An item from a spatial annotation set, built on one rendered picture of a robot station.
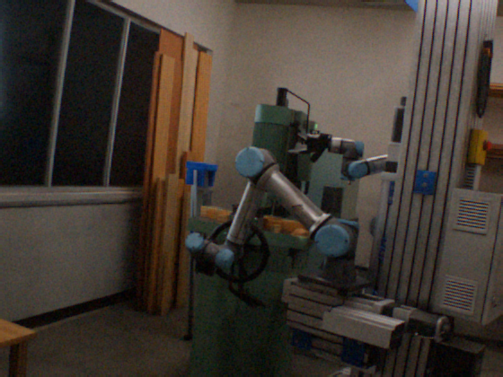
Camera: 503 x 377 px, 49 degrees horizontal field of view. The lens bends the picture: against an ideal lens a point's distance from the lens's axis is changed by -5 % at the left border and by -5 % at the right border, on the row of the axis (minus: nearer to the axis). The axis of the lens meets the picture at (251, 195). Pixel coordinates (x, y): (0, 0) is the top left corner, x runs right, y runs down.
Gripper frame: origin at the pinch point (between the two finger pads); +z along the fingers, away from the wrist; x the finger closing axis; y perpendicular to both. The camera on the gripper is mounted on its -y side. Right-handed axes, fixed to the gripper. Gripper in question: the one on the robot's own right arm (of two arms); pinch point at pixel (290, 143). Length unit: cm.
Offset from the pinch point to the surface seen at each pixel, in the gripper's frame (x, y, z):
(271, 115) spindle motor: -7.0, 10.3, 11.0
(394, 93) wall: -221, -91, -41
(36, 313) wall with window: 58, -110, 148
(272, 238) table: 34.8, -31.0, 0.7
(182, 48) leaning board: -161, -36, 125
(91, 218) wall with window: -15, -93, 142
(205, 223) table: 34, -30, 35
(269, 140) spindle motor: 0.1, 0.2, 10.7
